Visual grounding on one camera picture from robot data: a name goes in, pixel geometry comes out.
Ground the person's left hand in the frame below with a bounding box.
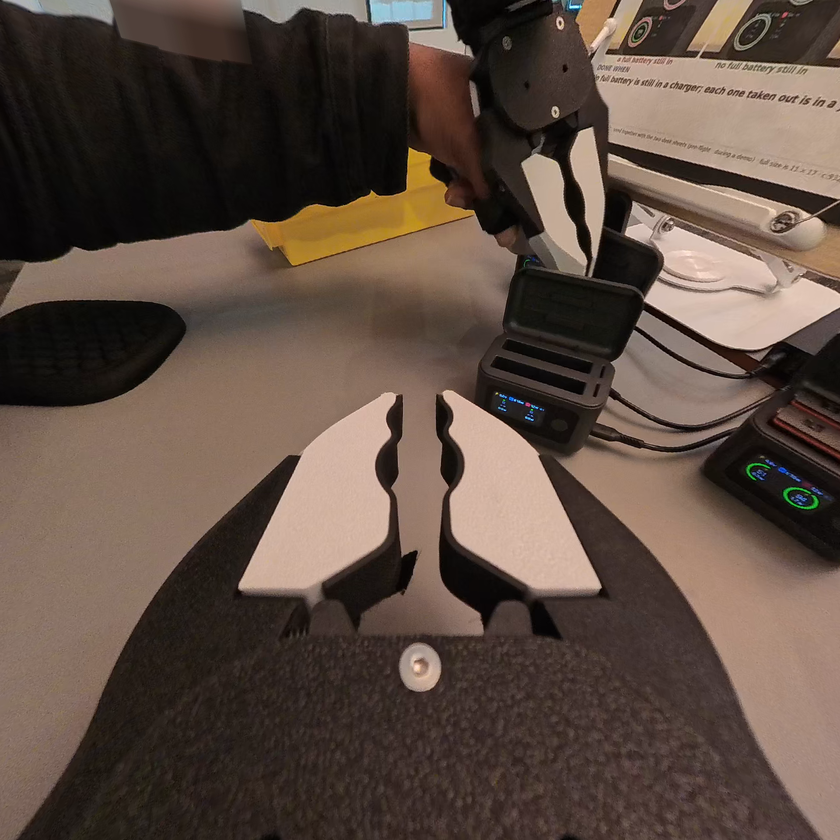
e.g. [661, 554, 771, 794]
[408, 46, 492, 210]

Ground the yellow plastic bin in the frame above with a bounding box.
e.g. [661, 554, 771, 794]
[251, 147, 476, 268]

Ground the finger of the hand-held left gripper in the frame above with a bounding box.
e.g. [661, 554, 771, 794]
[520, 153, 589, 277]
[566, 122, 607, 261]

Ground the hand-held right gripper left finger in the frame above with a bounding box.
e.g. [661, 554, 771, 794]
[236, 392, 420, 622]

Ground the printed paper sheet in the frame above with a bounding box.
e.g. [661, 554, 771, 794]
[591, 0, 840, 199]

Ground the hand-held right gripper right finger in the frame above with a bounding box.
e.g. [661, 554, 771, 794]
[435, 389, 603, 622]

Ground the instruction sheet on wooden stand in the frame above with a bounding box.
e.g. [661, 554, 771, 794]
[574, 0, 840, 284]

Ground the black battery red edge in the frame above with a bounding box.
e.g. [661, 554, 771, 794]
[784, 387, 840, 429]
[771, 413, 840, 462]

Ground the black chair armrest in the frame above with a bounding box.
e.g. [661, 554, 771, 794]
[0, 301, 187, 406]

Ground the white board ledge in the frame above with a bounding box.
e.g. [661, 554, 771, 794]
[607, 154, 829, 253]

